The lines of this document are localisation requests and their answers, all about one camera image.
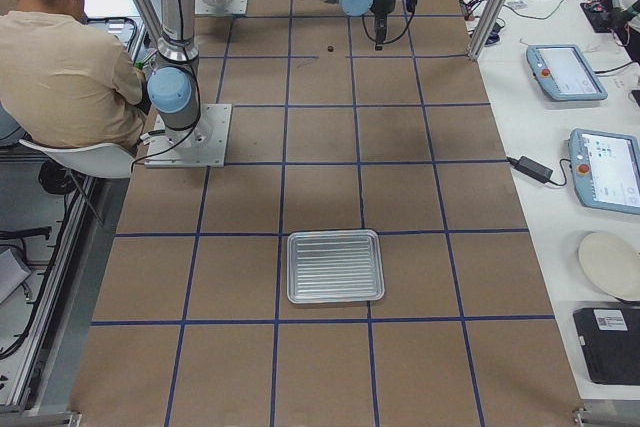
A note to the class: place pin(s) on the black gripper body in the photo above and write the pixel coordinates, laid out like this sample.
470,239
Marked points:
380,7

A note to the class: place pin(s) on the far teach pendant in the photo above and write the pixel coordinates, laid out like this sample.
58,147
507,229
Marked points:
563,73

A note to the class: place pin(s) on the teach pendant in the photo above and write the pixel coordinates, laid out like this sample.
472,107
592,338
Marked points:
605,170
563,73

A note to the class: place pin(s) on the black power adapter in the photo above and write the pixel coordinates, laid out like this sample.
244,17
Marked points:
531,168

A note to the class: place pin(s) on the near teach pendant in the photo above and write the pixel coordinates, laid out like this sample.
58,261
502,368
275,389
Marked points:
605,170

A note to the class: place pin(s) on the white chair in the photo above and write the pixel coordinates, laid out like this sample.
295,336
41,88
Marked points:
104,160

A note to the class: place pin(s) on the man in beige shirt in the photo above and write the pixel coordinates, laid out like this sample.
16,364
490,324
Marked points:
67,84

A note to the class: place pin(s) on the beige plate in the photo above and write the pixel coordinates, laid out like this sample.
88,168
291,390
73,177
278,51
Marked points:
611,264

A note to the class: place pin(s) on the black laptop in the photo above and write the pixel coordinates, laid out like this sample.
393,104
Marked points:
609,338

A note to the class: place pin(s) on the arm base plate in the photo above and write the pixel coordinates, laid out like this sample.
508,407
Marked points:
220,8
205,146

